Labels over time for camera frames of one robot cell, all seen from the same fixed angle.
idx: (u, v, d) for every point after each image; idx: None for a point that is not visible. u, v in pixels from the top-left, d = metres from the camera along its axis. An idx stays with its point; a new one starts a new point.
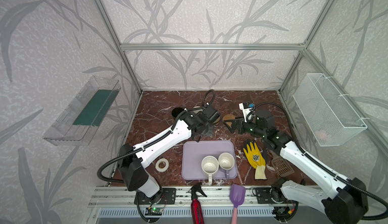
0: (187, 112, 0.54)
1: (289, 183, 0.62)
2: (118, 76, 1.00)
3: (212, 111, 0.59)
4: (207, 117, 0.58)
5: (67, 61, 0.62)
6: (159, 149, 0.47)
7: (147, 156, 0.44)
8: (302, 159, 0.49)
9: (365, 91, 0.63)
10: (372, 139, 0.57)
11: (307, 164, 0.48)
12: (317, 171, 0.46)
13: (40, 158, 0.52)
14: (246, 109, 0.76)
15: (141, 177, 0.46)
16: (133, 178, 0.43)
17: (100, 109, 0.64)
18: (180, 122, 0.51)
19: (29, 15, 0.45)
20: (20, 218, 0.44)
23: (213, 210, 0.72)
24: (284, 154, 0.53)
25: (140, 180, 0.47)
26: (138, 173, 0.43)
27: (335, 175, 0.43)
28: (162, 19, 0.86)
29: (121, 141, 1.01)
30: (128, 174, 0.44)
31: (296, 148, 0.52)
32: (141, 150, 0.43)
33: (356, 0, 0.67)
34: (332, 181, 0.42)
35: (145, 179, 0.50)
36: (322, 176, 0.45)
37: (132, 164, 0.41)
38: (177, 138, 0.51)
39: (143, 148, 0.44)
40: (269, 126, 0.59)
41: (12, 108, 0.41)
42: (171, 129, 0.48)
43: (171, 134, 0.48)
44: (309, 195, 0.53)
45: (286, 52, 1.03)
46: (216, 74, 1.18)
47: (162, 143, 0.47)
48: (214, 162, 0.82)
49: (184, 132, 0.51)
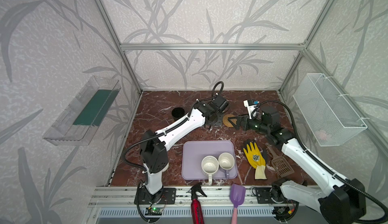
0: (199, 102, 0.58)
1: (289, 182, 0.62)
2: (118, 76, 1.00)
3: (222, 100, 0.64)
4: (218, 106, 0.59)
5: (67, 61, 0.62)
6: (179, 133, 0.52)
7: (170, 139, 0.48)
8: (303, 155, 0.50)
9: (365, 91, 0.63)
10: (372, 139, 0.57)
11: (307, 161, 0.49)
12: (316, 168, 0.46)
13: (40, 158, 0.52)
14: (251, 106, 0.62)
15: (164, 159, 0.51)
16: (157, 161, 0.48)
17: (100, 109, 0.64)
18: (194, 110, 0.55)
19: (29, 15, 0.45)
20: (20, 218, 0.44)
23: (213, 210, 0.72)
24: (285, 150, 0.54)
25: (162, 163, 0.52)
26: (162, 155, 0.49)
27: (334, 173, 0.43)
28: (162, 19, 0.86)
29: (121, 141, 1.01)
30: (152, 157, 0.48)
31: (298, 145, 0.52)
32: (163, 134, 0.48)
33: (357, 0, 0.66)
34: (330, 179, 0.42)
35: (166, 163, 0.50)
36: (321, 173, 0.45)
37: (156, 147, 0.45)
38: (192, 125, 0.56)
39: (164, 133, 0.48)
40: (274, 122, 0.61)
41: (12, 108, 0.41)
42: (187, 117, 0.53)
43: (187, 120, 0.52)
44: (307, 194, 0.53)
45: (286, 52, 1.03)
46: (216, 74, 1.18)
47: (181, 128, 0.51)
48: (214, 162, 0.82)
49: (199, 120, 0.56)
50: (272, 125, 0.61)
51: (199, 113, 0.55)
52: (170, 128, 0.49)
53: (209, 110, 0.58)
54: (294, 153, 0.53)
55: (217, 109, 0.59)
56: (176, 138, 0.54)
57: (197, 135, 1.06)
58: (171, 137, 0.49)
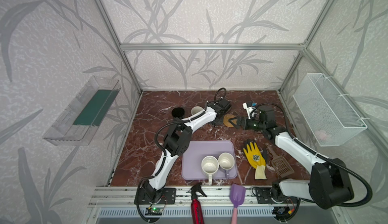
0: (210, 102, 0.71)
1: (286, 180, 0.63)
2: (119, 76, 1.01)
3: (227, 101, 0.80)
4: (224, 105, 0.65)
5: (67, 61, 0.62)
6: (199, 123, 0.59)
7: (194, 125, 0.60)
8: (290, 142, 0.55)
9: (364, 91, 0.64)
10: (372, 139, 0.58)
11: (294, 147, 0.54)
12: (300, 151, 0.51)
13: (40, 158, 0.52)
14: (249, 107, 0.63)
15: (188, 143, 0.62)
16: (184, 142, 0.58)
17: (100, 110, 0.64)
18: (208, 107, 0.68)
19: (29, 15, 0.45)
20: (20, 218, 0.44)
23: (213, 210, 0.72)
24: (278, 140, 0.62)
25: (185, 146, 0.61)
26: (188, 139, 0.60)
27: (316, 153, 0.47)
28: (162, 19, 0.86)
29: (121, 141, 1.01)
30: (181, 139, 0.57)
31: (287, 135, 0.58)
32: (189, 121, 0.59)
33: (356, 0, 0.67)
34: (312, 159, 0.46)
35: (187, 147, 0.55)
36: (305, 154, 0.49)
37: (185, 130, 0.56)
38: (208, 118, 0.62)
39: (190, 121, 0.59)
40: (269, 119, 0.68)
41: (12, 108, 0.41)
42: (204, 110, 0.65)
43: (204, 113, 0.65)
44: (301, 184, 0.54)
45: (286, 52, 1.03)
46: (216, 74, 1.18)
47: (200, 119, 0.63)
48: (214, 162, 0.82)
49: (212, 113, 0.70)
50: (267, 122, 0.68)
51: (212, 108, 0.68)
52: (194, 117, 0.61)
53: (218, 109, 0.72)
54: (283, 140, 0.59)
55: (224, 108, 0.76)
56: (196, 127, 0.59)
57: (197, 135, 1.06)
58: (194, 125, 0.60)
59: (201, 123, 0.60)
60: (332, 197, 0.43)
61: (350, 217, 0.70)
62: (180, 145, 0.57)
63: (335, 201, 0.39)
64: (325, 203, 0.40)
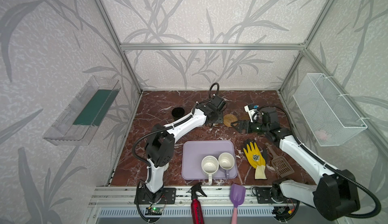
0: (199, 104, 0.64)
1: (288, 181, 0.61)
2: (118, 76, 1.00)
3: (219, 99, 0.69)
4: (215, 106, 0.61)
5: (67, 61, 0.62)
6: (185, 129, 0.57)
7: (177, 132, 0.52)
8: (297, 148, 0.52)
9: (365, 91, 0.63)
10: (372, 139, 0.58)
11: (301, 153, 0.51)
12: (308, 159, 0.49)
13: (40, 158, 0.52)
14: (251, 110, 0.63)
15: (171, 151, 0.53)
16: (166, 151, 0.50)
17: (100, 110, 0.64)
18: (197, 109, 0.61)
19: (29, 15, 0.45)
20: (20, 218, 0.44)
23: (213, 210, 0.72)
24: (282, 145, 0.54)
25: (168, 154, 0.53)
26: (171, 147, 0.51)
27: (325, 163, 0.45)
28: (162, 19, 0.86)
29: (121, 141, 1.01)
30: (162, 147, 0.50)
31: (293, 140, 0.55)
32: (171, 127, 0.51)
33: (356, 0, 0.67)
34: (320, 169, 0.44)
35: (171, 156, 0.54)
36: (312, 163, 0.47)
37: (166, 138, 0.49)
38: (196, 122, 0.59)
39: (173, 127, 0.52)
40: (273, 121, 0.65)
41: (12, 108, 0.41)
42: (192, 114, 0.58)
43: (191, 117, 0.57)
44: (303, 189, 0.53)
45: (286, 52, 1.03)
46: (216, 74, 1.18)
47: (186, 124, 0.55)
48: (214, 162, 0.80)
49: (201, 117, 0.62)
50: (271, 124, 0.66)
51: (201, 111, 0.61)
52: (179, 122, 0.54)
53: (208, 112, 0.63)
54: (290, 146, 0.56)
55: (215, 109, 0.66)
56: (182, 133, 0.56)
57: (197, 135, 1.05)
58: (178, 131, 0.52)
59: (188, 127, 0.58)
60: (338, 208, 0.42)
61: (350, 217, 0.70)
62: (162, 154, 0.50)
63: (340, 212, 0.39)
64: (330, 213, 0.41)
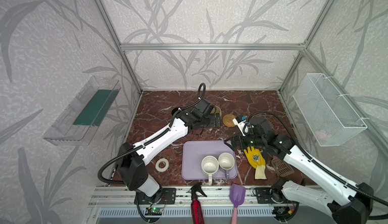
0: (181, 112, 0.56)
1: (287, 186, 0.63)
2: (118, 76, 1.00)
3: (205, 104, 0.60)
4: (201, 112, 0.60)
5: (67, 61, 0.62)
6: (160, 145, 0.49)
7: (148, 152, 0.44)
8: (310, 166, 0.47)
9: (365, 91, 0.63)
10: (372, 139, 0.58)
11: (318, 172, 0.46)
12: (326, 178, 0.44)
13: (40, 158, 0.52)
14: (240, 122, 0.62)
15: (143, 174, 0.47)
16: (135, 176, 0.44)
17: (100, 110, 0.64)
18: (177, 120, 0.53)
19: (29, 15, 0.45)
20: (20, 219, 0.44)
23: (213, 210, 0.72)
24: (288, 161, 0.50)
25: (141, 177, 0.47)
26: (141, 171, 0.45)
27: (345, 182, 0.42)
28: (162, 19, 0.86)
29: (121, 141, 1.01)
30: (129, 172, 0.44)
31: (302, 154, 0.49)
32: (141, 147, 0.44)
33: (356, 0, 0.67)
34: (342, 189, 0.41)
35: (145, 178, 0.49)
36: (332, 183, 0.43)
37: (134, 162, 0.42)
38: (174, 135, 0.53)
39: (143, 146, 0.44)
40: (266, 131, 0.57)
41: (12, 108, 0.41)
42: (169, 127, 0.50)
43: (168, 131, 0.49)
44: (313, 198, 0.53)
45: (286, 52, 1.03)
46: (216, 74, 1.18)
47: (161, 140, 0.48)
48: (214, 162, 0.82)
49: (181, 129, 0.53)
50: (265, 135, 0.58)
51: (181, 123, 0.52)
52: (149, 139, 0.46)
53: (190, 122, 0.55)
54: (300, 164, 0.50)
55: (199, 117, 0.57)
56: (156, 151, 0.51)
57: (197, 135, 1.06)
58: (151, 150, 0.46)
59: (164, 143, 0.50)
60: None
61: None
62: (131, 180, 0.44)
63: None
64: None
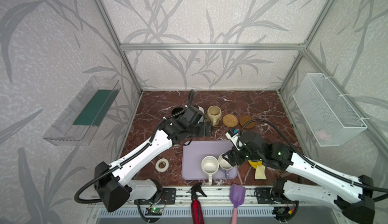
0: (166, 121, 0.52)
1: (288, 189, 0.63)
2: (118, 76, 1.00)
3: (192, 114, 0.56)
4: (188, 121, 0.56)
5: (67, 61, 0.62)
6: (139, 163, 0.45)
7: (125, 173, 0.41)
8: (314, 172, 0.47)
9: (365, 91, 0.63)
10: (372, 139, 0.58)
11: (323, 177, 0.46)
12: (332, 181, 0.45)
13: (40, 158, 0.52)
14: (233, 136, 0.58)
15: (123, 195, 0.44)
16: (112, 199, 0.41)
17: (100, 110, 0.64)
18: (159, 132, 0.49)
19: (29, 15, 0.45)
20: (20, 219, 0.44)
23: (213, 210, 0.72)
24: (292, 171, 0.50)
25: (123, 197, 0.45)
26: (118, 192, 0.42)
27: (351, 181, 0.43)
28: (162, 19, 0.86)
29: (121, 141, 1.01)
30: (106, 193, 0.42)
31: (303, 162, 0.47)
32: (117, 168, 0.41)
33: (356, 0, 0.67)
34: (350, 189, 0.42)
35: (127, 198, 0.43)
36: (339, 185, 0.44)
37: (109, 184, 0.39)
38: (155, 150, 0.49)
39: (119, 167, 0.41)
40: (259, 145, 0.54)
41: (12, 108, 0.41)
42: (150, 142, 0.47)
43: (149, 146, 0.46)
44: (318, 196, 0.54)
45: (286, 52, 1.03)
46: (216, 74, 1.18)
47: (141, 157, 0.45)
48: (214, 162, 0.82)
49: (164, 142, 0.49)
50: (261, 149, 0.56)
51: (165, 134, 0.49)
52: (128, 157, 0.43)
53: (177, 132, 0.52)
54: (304, 172, 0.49)
55: (185, 127, 0.53)
56: (135, 171, 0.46)
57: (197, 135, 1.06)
58: (129, 170, 0.42)
59: (144, 160, 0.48)
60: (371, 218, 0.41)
61: None
62: (108, 203, 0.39)
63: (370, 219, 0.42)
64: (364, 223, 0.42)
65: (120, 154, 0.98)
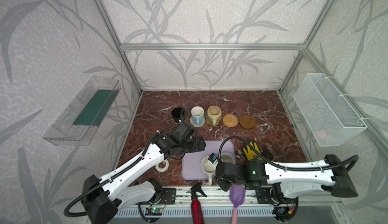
0: (159, 134, 0.54)
1: (285, 190, 0.63)
2: (118, 76, 1.00)
3: (185, 128, 0.58)
4: (181, 136, 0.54)
5: (67, 61, 0.62)
6: (130, 177, 0.45)
7: (115, 187, 0.41)
8: (288, 174, 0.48)
9: (365, 91, 0.63)
10: (372, 139, 0.57)
11: (297, 176, 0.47)
12: (306, 176, 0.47)
13: (40, 158, 0.52)
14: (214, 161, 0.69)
15: (111, 210, 0.44)
16: (100, 214, 0.41)
17: (100, 110, 0.64)
18: (152, 145, 0.50)
19: (29, 15, 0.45)
20: (20, 219, 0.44)
23: (213, 210, 0.72)
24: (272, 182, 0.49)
25: (109, 213, 0.44)
26: (107, 208, 0.42)
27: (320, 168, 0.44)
28: (162, 19, 0.86)
29: (121, 141, 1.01)
30: (93, 208, 0.41)
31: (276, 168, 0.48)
32: (107, 182, 0.41)
33: (356, 0, 0.67)
34: (323, 176, 0.44)
35: (114, 215, 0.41)
36: (313, 176, 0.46)
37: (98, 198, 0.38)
38: (148, 164, 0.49)
39: (110, 180, 0.41)
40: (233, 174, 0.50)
41: (12, 108, 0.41)
42: (142, 156, 0.47)
43: (141, 160, 0.47)
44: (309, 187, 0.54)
45: (286, 52, 1.03)
46: (216, 74, 1.18)
47: (132, 170, 0.45)
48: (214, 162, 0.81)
49: (156, 157, 0.50)
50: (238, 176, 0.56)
51: (157, 149, 0.50)
52: (119, 171, 0.43)
53: (168, 147, 0.53)
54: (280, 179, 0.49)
55: (177, 142, 0.55)
56: (126, 184, 0.53)
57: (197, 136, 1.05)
58: (119, 184, 0.43)
59: (136, 174, 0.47)
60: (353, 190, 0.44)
61: (350, 217, 0.70)
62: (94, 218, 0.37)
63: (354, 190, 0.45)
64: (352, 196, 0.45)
65: (120, 154, 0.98)
